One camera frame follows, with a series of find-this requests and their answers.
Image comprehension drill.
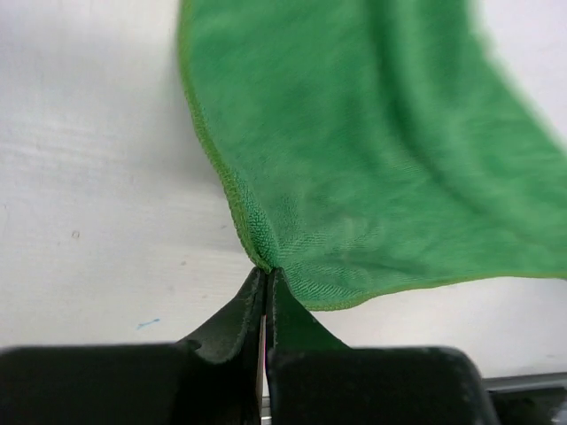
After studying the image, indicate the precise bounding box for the green towel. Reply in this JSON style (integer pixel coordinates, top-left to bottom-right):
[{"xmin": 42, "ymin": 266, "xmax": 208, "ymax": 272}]
[{"xmin": 177, "ymin": 1, "xmax": 566, "ymax": 310}]

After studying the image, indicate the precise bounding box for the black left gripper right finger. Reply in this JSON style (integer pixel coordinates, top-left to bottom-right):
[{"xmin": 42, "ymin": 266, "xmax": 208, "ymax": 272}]
[{"xmin": 268, "ymin": 268, "xmax": 350, "ymax": 353}]

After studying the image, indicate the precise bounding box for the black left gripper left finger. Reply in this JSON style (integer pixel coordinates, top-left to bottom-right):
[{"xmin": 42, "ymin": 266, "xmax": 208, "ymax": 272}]
[{"xmin": 178, "ymin": 267, "xmax": 266, "ymax": 365}]

